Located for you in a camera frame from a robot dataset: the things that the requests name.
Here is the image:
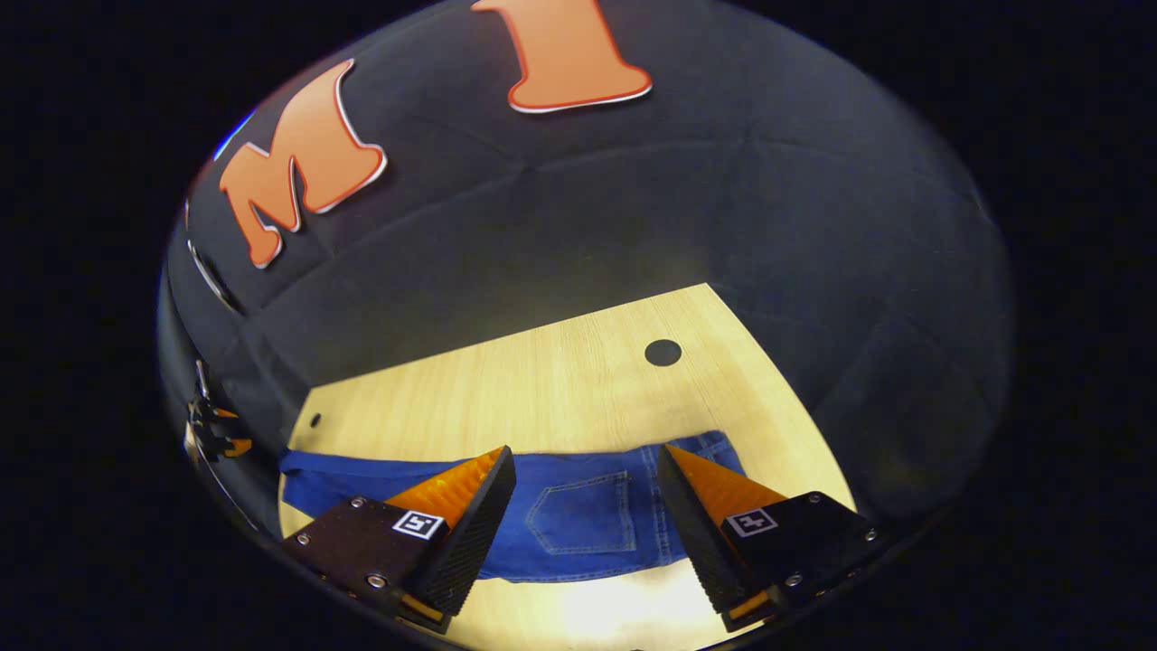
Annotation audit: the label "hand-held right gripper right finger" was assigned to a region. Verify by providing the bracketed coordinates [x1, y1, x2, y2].
[656, 443, 880, 634]

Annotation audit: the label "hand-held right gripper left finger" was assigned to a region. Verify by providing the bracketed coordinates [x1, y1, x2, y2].
[280, 445, 518, 634]

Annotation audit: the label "blue denim jeans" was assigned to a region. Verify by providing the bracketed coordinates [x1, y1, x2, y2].
[278, 430, 748, 583]

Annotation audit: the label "black backdrop cloth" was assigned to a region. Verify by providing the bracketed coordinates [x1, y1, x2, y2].
[158, 0, 1013, 534]

